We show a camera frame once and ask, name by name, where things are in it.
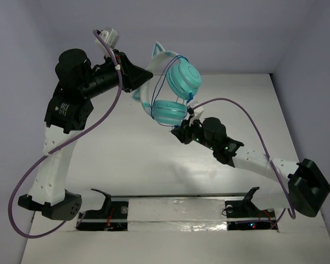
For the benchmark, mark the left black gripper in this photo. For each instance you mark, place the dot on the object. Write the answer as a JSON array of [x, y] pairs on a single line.
[[124, 72]]

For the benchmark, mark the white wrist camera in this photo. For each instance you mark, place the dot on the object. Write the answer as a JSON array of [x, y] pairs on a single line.
[[110, 37], [195, 111]]

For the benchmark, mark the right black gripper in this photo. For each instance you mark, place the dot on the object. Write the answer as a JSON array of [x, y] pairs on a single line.
[[182, 132]]

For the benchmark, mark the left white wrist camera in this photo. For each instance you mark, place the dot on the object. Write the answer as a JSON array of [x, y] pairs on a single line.
[[110, 37]]

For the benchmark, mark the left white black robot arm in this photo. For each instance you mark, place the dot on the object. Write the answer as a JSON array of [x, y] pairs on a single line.
[[66, 117]]

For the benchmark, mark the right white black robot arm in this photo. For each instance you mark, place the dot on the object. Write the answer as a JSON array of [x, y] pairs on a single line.
[[306, 186]]

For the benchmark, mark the aluminium rail with foam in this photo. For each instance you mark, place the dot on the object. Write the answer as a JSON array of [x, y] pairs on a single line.
[[188, 213]]

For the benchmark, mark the teal cat ear headphones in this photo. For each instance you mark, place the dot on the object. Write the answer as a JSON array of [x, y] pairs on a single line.
[[182, 78]]

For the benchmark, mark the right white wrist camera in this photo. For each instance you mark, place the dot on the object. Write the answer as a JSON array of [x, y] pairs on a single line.
[[195, 111]]

